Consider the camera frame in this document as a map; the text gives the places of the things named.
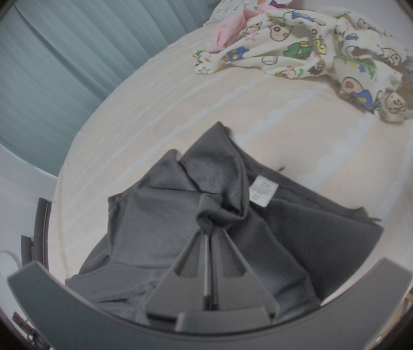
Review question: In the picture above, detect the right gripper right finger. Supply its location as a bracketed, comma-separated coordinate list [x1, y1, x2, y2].
[209, 228, 280, 329]

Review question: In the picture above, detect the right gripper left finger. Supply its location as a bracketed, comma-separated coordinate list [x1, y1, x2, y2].
[143, 231, 208, 329]

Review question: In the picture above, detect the black T-shirt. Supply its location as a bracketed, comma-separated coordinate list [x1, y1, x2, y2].
[64, 122, 384, 328]

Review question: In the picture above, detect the bed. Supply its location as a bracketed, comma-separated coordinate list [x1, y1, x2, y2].
[48, 0, 413, 307]

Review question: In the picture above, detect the round white mirror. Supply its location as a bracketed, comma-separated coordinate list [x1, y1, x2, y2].
[0, 250, 21, 280]

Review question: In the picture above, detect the white printed pyjama top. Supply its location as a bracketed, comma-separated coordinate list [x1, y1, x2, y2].
[192, 8, 413, 123]

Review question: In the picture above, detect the pink garment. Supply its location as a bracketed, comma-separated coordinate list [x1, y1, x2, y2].
[209, 8, 276, 53]

